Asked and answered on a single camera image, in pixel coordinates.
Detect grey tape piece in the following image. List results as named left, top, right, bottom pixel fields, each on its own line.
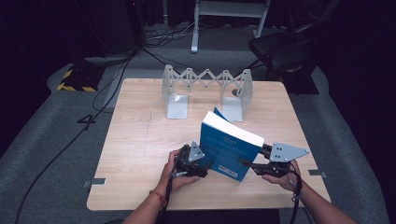
left=307, top=169, right=328, bottom=179
left=82, top=177, right=107, bottom=189

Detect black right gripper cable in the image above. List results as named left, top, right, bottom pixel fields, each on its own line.
left=288, top=166, right=304, bottom=224

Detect white metal stand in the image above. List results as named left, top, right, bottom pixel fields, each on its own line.
left=190, top=0, right=273, bottom=54

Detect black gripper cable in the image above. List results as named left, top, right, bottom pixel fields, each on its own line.
left=157, top=171, right=190, bottom=224
left=288, top=166, right=304, bottom=224

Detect black chair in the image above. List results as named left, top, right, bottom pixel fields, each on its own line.
left=247, top=21, right=320, bottom=82

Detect long black floor cable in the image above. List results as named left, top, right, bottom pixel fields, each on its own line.
left=13, top=57, right=134, bottom=224

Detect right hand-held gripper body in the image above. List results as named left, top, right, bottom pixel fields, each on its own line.
left=260, top=142, right=311, bottom=179

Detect bundle of floor cables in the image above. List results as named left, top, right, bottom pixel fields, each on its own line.
left=141, top=21, right=200, bottom=49

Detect yellow black striped base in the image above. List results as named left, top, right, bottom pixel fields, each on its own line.
left=56, top=63, right=106, bottom=93

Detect grey expandable book rack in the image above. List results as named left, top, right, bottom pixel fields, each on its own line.
left=161, top=63, right=254, bottom=122

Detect blue book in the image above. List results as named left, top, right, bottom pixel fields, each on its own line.
left=198, top=105, right=266, bottom=183

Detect person's right hand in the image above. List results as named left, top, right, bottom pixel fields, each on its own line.
left=261, top=160, right=304, bottom=193

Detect person's left hand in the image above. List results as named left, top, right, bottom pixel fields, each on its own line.
left=159, top=148, right=202, bottom=195

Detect orange bracelet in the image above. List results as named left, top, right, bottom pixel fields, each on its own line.
left=148, top=189, right=168, bottom=208

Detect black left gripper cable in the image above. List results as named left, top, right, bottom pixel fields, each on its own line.
left=157, top=171, right=190, bottom=224

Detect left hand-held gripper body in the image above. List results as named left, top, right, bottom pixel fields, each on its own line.
left=173, top=140, right=210, bottom=179

